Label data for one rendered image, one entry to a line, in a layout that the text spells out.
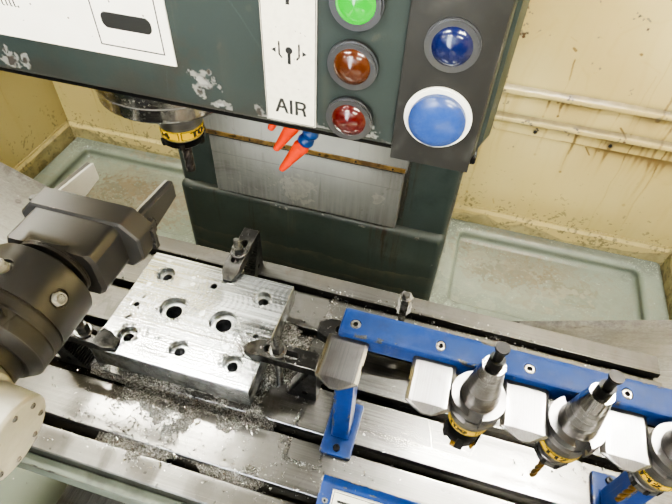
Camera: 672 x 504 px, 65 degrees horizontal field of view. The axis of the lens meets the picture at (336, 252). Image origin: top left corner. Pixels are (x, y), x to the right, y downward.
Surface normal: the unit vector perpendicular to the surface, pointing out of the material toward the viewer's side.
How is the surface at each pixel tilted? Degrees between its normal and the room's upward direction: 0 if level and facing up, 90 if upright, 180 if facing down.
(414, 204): 90
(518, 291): 0
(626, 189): 90
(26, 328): 57
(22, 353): 78
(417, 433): 0
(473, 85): 90
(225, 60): 90
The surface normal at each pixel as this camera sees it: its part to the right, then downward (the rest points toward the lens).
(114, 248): 0.96, 0.22
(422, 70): -0.28, 0.71
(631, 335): -0.37, -0.70
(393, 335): 0.04, -0.67
